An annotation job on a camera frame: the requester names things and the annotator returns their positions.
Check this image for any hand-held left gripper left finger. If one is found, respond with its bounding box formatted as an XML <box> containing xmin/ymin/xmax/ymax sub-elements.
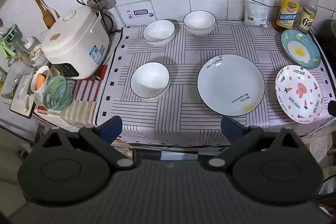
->
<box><xmin>39</xmin><ymin>116</ymin><xmax>133</xmax><ymax>169</ymax></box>

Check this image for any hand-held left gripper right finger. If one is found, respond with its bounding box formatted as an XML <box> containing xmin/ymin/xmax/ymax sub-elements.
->
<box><xmin>206</xmin><ymin>116</ymin><xmax>306</xmax><ymax>169</ymax></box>

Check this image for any pink carrot print plate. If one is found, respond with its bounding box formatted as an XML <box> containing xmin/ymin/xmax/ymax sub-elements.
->
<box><xmin>275</xmin><ymin>65</ymin><xmax>328</xmax><ymax>124</ymax></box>

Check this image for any large white plate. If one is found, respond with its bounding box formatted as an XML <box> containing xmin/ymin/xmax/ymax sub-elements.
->
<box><xmin>197</xmin><ymin>54</ymin><xmax>266</xmax><ymax>117</ymax></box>

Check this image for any white ribbed bowl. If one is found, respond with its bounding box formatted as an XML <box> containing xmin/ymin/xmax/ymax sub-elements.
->
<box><xmin>143</xmin><ymin>20</ymin><xmax>176</xmax><ymax>47</ymax></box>
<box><xmin>130</xmin><ymin>62</ymin><xmax>171</xmax><ymax>99</ymax></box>
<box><xmin>183</xmin><ymin>11</ymin><xmax>217</xmax><ymax>36</ymax></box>

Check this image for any blue egg print plate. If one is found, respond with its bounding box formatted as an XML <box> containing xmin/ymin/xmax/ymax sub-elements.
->
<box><xmin>281</xmin><ymin>29</ymin><xmax>322</xmax><ymax>69</ymax></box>

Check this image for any red striped cloth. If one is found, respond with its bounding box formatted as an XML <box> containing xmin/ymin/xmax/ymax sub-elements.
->
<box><xmin>35</xmin><ymin>65</ymin><xmax>109</xmax><ymax>125</ymax></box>

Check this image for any striped tablecloth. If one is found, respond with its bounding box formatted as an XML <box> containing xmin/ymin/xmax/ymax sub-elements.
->
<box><xmin>96</xmin><ymin>20</ymin><xmax>336</xmax><ymax>147</ymax></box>

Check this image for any green plastic basket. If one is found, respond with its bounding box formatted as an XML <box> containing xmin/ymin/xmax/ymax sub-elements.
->
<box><xmin>43</xmin><ymin>76</ymin><xmax>74</xmax><ymax>110</ymax></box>

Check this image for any dark wok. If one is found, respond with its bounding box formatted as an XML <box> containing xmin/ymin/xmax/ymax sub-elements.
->
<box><xmin>314</xmin><ymin>19</ymin><xmax>336</xmax><ymax>62</ymax></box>

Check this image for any white cup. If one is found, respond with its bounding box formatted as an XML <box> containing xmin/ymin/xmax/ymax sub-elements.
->
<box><xmin>30</xmin><ymin>66</ymin><xmax>51</xmax><ymax>106</ymax></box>

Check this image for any orange object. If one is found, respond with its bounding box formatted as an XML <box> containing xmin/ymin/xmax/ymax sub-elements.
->
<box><xmin>36</xmin><ymin>73</ymin><xmax>48</xmax><ymax>90</ymax></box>

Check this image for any small yellow cap bottle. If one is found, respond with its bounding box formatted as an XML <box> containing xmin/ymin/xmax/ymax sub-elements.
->
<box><xmin>297</xmin><ymin>0</ymin><xmax>322</xmax><ymax>34</ymax></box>

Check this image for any white rice cooker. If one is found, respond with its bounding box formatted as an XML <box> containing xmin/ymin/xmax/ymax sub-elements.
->
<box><xmin>41</xmin><ymin>5</ymin><xmax>112</xmax><ymax>80</ymax></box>

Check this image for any yellow label oil bottle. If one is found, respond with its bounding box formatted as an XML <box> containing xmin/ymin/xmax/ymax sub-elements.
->
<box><xmin>274</xmin><ymin>0</ymin><xmax>302</xmax><ymax>33</ymax></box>

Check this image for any glass jar with label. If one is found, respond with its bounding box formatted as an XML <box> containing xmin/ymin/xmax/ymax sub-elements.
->
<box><xmin>25</xmin><ymin>36</ymin><xmax>44</xmax><ymax>67</ymax></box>

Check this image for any clear plastic container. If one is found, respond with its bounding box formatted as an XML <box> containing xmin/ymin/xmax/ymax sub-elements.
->
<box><xmin>0</xmin><ymin>61</ymin><xmax>34</xmax><ymax>104</ymax></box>

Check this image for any white plastic packet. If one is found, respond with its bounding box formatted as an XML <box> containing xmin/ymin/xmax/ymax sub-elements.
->
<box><xmin>244</xmin><ymin>0</ymin><xmax>271</xmax><ymax>28</ymax></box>

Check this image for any wooden spatula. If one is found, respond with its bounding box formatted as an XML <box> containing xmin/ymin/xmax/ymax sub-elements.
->
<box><xmin>22</xmin><ymin>0</ymin><xmax>57</xmax><ymax>29</ymax></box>

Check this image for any green plastic tool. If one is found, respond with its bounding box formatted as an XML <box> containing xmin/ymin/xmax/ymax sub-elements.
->
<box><xmin>0</xmin><ymin>25</ymin><xmax>20</xmax><ymax>56</ymax></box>

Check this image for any black rice cooker cable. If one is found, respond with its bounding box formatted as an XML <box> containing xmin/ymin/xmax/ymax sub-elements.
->
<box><xmin>77</xmin><ymin>0</ymin><xmax>114</xmax><ymax>33</ymax></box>

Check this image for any wall sticker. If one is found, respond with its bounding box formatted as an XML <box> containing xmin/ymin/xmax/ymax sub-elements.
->
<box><xmin>126</xmin><ymin>9</ymin><xmax>155</xmax><ymax>20</ymax></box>

